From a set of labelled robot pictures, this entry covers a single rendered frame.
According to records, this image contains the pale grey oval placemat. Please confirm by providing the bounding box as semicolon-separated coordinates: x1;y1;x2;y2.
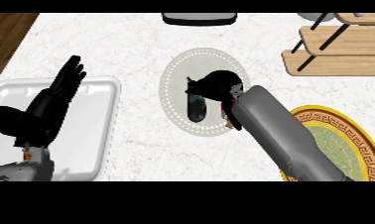
157;47;252;138

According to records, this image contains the red and brown cupcake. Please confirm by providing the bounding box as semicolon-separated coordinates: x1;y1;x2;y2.
218;99;235;129

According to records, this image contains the grey and black appliance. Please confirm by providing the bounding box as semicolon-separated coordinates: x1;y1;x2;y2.
160;12;238;27

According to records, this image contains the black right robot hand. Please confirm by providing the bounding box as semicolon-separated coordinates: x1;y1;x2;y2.
182;69;246;132

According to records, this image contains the yellow rimmed patterned plate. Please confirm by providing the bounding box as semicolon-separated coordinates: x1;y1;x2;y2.
278;104;370;182

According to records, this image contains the wooden tiered shelf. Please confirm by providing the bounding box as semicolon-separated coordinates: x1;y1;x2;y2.
280;12;375;77

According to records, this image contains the dark green vegetable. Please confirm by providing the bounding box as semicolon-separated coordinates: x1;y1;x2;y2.
185;92;207;124

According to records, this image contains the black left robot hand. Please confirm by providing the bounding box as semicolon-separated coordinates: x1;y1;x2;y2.
0;55;89;149

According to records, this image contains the white rectangular tray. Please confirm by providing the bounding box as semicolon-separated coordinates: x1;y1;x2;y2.
0;75;122;182

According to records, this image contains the pale grey round object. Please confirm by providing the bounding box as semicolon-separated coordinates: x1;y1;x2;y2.
295;12;336;23

